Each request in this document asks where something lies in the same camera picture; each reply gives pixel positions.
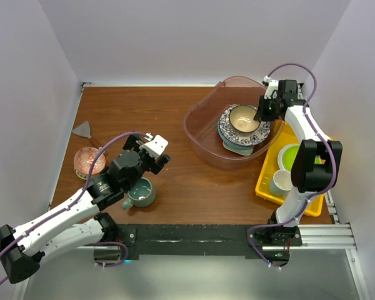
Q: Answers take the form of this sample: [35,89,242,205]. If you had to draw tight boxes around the cream patterned bowl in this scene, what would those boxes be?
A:
[229,105,261,134]

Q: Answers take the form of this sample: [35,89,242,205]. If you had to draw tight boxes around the blue floral plate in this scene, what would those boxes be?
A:
[218,104,271,147]

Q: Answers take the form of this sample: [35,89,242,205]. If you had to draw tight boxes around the mint green divided tray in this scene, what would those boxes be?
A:
[222,141,253,156]

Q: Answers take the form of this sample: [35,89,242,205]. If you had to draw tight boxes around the pink translucent plastic bin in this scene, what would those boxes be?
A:
[183,76,284,171]

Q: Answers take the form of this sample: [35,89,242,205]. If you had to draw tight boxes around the red patterned bowl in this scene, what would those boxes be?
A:
[73,146,106,180]

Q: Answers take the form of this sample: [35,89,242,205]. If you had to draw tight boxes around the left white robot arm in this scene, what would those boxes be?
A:
[0,132,170,284]

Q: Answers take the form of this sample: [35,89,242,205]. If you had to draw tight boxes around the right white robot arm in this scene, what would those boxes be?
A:
[247,76,343,246]

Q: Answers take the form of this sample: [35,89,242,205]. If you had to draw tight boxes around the yellow plastic tray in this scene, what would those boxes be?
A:
[254,121,328,217]

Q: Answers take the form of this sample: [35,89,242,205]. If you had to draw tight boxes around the teal ceramic mug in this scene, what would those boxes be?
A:
[122,177,156,210]

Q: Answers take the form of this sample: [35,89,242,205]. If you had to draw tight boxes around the green plate white rim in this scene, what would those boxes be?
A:
[277,144,299,172]

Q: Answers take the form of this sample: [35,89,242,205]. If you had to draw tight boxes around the grey triangular scraper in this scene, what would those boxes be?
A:
[71,121,102,149]

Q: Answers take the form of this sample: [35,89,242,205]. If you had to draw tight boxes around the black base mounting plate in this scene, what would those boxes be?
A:
[100,224,303,264]

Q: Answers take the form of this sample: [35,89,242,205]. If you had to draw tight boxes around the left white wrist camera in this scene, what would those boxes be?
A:
[139,132,169,159]

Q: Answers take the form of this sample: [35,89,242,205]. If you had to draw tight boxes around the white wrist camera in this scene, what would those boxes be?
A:
[139,132,169,159]
[262,76,279,99]

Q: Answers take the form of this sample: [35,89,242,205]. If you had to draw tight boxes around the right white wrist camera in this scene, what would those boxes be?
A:
[262,76,279,99]

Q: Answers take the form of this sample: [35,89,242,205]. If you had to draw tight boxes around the white mug blue handle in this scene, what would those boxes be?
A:
[269,169,293,198]

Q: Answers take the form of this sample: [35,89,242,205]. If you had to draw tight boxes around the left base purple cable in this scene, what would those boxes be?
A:
[93,240,129,268]

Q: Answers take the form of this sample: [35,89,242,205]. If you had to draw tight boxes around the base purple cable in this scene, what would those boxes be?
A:
[247,218,291,268]
[93,240,129,268]

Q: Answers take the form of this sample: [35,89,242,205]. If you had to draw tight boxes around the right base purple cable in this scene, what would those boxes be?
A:
[247,218,291,268]

